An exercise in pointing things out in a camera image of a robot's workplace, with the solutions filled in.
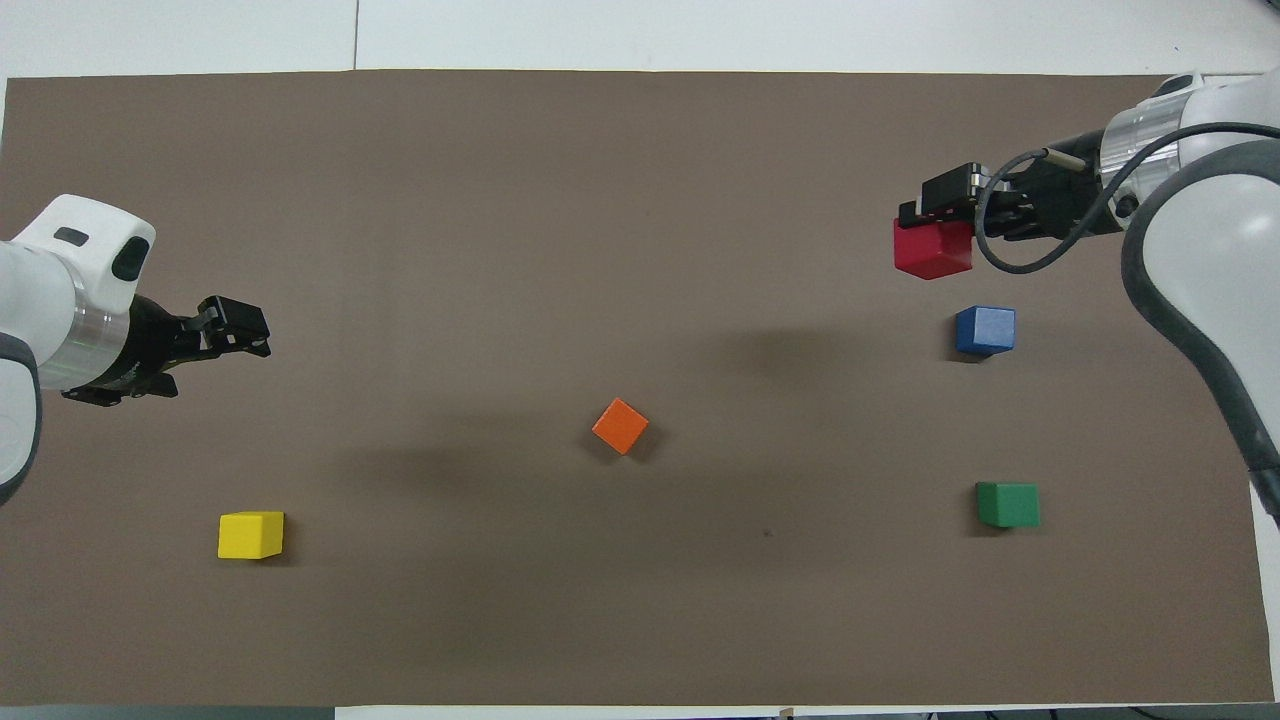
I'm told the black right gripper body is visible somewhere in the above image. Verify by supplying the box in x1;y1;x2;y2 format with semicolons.
1000;132;1126;241

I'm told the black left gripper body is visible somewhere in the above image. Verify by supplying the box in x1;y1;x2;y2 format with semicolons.
65;297;201;393

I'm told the red cube block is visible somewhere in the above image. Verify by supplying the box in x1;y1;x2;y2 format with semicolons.
893;218;974;281

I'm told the blue cube block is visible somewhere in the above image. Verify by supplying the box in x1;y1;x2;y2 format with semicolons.
955;306;1017;358

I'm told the yellow cube block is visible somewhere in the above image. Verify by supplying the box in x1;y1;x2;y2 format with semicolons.
218;511;285;560

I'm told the green cube block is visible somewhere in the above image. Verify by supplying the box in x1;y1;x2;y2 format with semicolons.
976;482;1041;529

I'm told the orange cube block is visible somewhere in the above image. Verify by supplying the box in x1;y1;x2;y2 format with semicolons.
592;398;650;456

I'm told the brown paper mat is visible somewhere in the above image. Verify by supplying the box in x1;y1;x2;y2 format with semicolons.
0;70;1273;708

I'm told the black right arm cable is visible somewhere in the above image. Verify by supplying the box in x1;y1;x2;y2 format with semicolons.
974;122;1280;274

